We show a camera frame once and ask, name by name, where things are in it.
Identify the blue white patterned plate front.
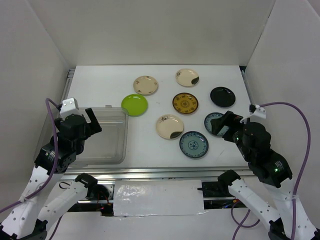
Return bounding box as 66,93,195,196
179,131,209,159

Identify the black glossy plate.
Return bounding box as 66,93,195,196
210,86,236,108

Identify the clear plastic bin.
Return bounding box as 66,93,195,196
33,105,130,168

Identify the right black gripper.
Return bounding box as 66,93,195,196
209,109,252,160

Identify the yellow patterned plate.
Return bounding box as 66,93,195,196
172,92,199,115

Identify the lime green plate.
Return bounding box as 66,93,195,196
121,94,148,117

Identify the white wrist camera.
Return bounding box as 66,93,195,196
59,97,80,120
240,104,267,124

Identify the cream plate with small flowers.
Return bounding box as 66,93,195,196
133,75,159,96

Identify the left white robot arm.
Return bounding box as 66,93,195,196
0,108,102,240

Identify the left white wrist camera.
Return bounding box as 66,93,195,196
59,97,80,120

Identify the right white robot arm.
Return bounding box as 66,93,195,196
210,111,320,240

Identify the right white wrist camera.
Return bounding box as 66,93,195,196
240,104,267,124

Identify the blue white patterned plate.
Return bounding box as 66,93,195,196
179,131,209,159
204,112,229,137

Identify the cream plate black patch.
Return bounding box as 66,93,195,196
155,114,184,140
175,68,200,87

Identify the white taped panel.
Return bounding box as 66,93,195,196
113,180,205,217

